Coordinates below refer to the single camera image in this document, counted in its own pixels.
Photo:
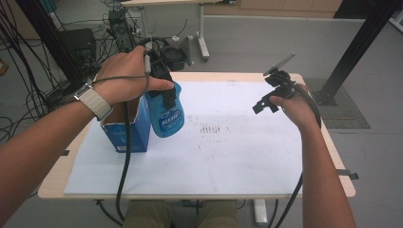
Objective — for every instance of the white desk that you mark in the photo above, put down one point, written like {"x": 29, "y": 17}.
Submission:
{"x": 202, "y": 41}

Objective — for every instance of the grey floor mat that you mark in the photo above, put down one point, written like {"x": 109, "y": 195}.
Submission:
{"x": 345, "y": 118}

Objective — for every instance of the white paper sheet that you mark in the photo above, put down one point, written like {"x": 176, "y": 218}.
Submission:
{"x": 221, "y": 164}

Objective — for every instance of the white table leg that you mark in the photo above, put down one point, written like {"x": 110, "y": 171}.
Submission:
{"x": 260, "y": 212}

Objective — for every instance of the black equipment box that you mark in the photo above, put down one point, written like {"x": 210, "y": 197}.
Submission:
{"x": 77, "y": 44}

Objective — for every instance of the computer tower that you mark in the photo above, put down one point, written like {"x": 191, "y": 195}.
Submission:
{"x": 122, "y": 31}

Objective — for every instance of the black metal frame post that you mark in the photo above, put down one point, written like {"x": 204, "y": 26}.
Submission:
{"x": 47, "y": 34}
{"x": 358, "y": 44}

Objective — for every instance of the person's right hand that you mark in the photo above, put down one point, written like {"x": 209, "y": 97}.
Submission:
{"x": 297, "y": 110}

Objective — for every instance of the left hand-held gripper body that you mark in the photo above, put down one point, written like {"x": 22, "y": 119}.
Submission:
{"x": 160, "y": 71}

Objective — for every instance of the blue detergent bottle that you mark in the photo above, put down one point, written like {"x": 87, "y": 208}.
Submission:
{"x": 166, "y": 123}

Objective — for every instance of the person's left leg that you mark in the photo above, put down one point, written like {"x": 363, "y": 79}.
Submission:
{"x": 149, "y": 215}

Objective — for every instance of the person's right leg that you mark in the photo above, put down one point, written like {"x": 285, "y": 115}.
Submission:
{"x": 218, "y": 215}

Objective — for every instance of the person's left hand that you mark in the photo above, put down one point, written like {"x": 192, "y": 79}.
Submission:
{"x": 123, "y": 79}

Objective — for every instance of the white wristwatch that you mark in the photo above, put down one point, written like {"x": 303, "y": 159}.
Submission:
{"x": 95, "y": 103}

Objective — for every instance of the black tape strip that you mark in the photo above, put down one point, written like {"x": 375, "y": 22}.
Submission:
{"x": 347, "y": 173}
{"x": 65, "y": 152}

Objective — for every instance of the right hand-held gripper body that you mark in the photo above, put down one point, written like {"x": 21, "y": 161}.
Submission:
{"x": 280, "y": 80}

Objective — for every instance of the person's leg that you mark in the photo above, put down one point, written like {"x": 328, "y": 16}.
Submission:
{"x": 149, "y": 215}
{"x": 218, "y": 215}

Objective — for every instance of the blue cardboard box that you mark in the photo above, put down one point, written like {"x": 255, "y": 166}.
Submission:
{"x": 133, "y": 136}

